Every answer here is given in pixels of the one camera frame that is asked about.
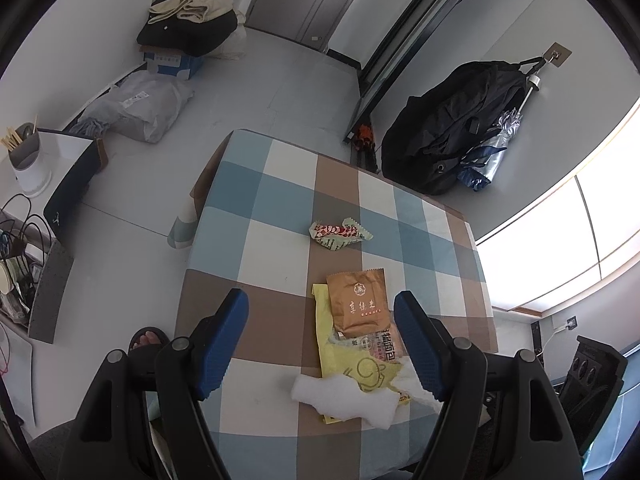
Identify red and white snack wrapper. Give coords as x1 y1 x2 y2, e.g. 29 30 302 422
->
308 217 375 252

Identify yellow and clear bread bag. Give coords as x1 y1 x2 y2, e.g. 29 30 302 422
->
312 284 416 423

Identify brown snack packet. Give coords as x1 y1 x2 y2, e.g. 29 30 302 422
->
326 267 391 340

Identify white utensil holder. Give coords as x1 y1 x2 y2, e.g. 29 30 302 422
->
10 132 52 198

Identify brown wall hook plate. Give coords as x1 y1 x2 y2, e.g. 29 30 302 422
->
545 44 573 68

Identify black sandal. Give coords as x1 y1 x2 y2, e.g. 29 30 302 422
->
127 326 168 376

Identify pile of black and beige clothes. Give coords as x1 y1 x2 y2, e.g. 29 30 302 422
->
137 0 240 58

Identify grey fabric seat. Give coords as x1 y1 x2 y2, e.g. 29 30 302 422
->
30 422 76 480

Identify grey speckled board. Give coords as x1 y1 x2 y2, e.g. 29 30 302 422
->
27 240 76 346

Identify bundle of wooden chopsticks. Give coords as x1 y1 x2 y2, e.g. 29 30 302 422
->
1 114 40 151

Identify checkered tablecloth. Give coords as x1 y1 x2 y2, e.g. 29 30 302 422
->
167 129 501 480

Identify orange floor item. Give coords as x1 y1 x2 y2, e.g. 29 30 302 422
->
352 122 376 153

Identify black door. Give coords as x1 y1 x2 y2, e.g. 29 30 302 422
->
342 0 481 146

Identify black cables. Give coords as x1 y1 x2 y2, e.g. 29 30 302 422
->
0 192 56 311

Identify white tissue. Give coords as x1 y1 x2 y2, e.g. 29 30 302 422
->
391 360 445 409

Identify black hanging bag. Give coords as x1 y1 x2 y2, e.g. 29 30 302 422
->
381 60 543 196

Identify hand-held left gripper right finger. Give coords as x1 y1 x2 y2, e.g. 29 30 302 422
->
393 290 583 480

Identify silver folded umbrella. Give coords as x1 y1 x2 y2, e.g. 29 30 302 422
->
457 74 543 192

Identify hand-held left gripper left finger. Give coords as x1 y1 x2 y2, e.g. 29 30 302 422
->
67 288 250 480

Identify white sack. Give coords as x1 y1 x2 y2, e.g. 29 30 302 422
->
210 10 248 61

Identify blue cardboard box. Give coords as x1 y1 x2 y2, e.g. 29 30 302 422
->
140 45 206 81

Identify bright window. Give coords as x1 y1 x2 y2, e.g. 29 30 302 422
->
472 100 640 313

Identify grey parcel bag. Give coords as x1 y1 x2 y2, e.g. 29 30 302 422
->
70 71 195 145

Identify beige cloth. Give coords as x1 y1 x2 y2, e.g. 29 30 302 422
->
149 0 233 23

